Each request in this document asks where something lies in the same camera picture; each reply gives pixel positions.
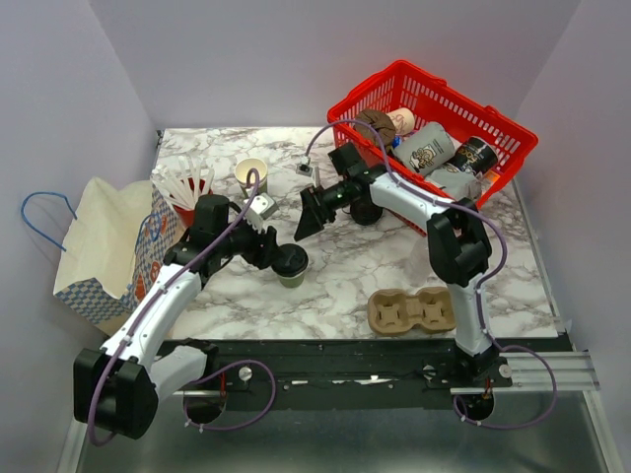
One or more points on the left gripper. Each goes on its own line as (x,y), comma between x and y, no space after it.
(260,256)

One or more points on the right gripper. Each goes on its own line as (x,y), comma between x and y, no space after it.
(314,212)

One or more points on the black coffee lid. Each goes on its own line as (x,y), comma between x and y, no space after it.
(291,260)

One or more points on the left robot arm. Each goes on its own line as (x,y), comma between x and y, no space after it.
(119,387)

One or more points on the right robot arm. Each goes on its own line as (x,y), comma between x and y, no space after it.
(459,248)

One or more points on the grey coffee bag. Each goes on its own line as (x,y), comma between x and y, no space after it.
(427,149)

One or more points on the paper takeout bag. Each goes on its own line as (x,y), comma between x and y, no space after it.
(113,250)

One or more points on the black coffee can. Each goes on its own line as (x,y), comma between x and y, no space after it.
(474,156)

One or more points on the stack of black lids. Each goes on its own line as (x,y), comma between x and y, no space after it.
(364,212)

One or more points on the red ribbed cup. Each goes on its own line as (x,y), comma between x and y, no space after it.
(187,214)

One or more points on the cardboard cup carrier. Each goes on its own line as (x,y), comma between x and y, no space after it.
(394,312)

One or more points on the clear plastic bottle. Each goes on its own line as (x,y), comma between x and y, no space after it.
(417,267)

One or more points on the brown cardboard disc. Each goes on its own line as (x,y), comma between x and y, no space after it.
(377,120)

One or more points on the white straws bundle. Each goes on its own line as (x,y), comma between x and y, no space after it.
(173,182)

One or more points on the red plastic basket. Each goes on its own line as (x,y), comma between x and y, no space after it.
(431,99)

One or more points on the pink patterned cup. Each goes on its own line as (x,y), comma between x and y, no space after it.
(403,120)

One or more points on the grey crumpled pouch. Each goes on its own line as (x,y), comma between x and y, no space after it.
(456,183)

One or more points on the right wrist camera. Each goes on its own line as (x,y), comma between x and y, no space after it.
(311,172)

